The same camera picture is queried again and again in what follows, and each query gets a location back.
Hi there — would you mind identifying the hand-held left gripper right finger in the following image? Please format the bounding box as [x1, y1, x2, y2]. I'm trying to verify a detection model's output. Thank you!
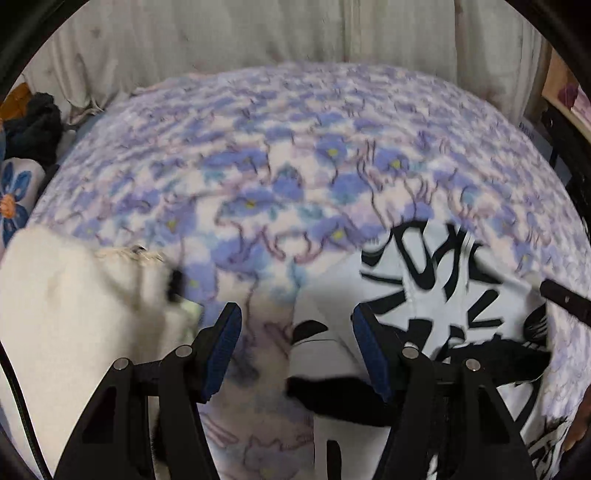
[352, 304, 539, 480]

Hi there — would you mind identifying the black and white printed garment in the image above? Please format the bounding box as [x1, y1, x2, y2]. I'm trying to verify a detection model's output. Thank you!
[286, 219, 591, 480]

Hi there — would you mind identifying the orange brown cloth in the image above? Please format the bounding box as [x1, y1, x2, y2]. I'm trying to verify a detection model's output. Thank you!
[0, 82, 31, 121]

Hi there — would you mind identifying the black cloth pile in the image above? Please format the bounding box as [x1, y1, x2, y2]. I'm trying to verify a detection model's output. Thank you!
[540, 102, 591, 217]

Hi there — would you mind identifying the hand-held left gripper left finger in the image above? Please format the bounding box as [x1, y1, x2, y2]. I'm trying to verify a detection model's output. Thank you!
[53, 302, 242, 480]

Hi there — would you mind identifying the black cable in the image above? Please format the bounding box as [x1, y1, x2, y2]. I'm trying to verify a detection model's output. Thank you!
[0, 340, 52, 480]

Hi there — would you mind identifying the person's right hand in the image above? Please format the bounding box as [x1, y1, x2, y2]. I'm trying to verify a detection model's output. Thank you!
[566, 392, 591, 462]

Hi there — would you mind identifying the dark knitted cloth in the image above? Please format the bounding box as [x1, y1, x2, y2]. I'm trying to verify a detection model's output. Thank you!
[4, 91, 64, 168]

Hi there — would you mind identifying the cream white garment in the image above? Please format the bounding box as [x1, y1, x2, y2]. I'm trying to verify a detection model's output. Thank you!
[0, 226, 205, 480]

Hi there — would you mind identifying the wooden desk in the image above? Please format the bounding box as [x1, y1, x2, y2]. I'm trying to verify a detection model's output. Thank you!
[539, 46, 591, 121]

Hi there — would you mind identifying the blue flower print pillow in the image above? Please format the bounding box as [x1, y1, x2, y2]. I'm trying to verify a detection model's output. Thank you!
[0, 157, 48, 252]

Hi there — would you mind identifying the purple floral fleece blanket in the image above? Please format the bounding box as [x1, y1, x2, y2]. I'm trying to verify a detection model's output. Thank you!
[28, 62, 588, 480]

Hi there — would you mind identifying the white curtain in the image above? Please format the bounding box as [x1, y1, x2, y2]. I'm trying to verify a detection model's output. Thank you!
[21, 0, 552, 127]

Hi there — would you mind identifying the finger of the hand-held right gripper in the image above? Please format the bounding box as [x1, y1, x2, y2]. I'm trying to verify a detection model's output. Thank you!
[539, 278, 591, 325]

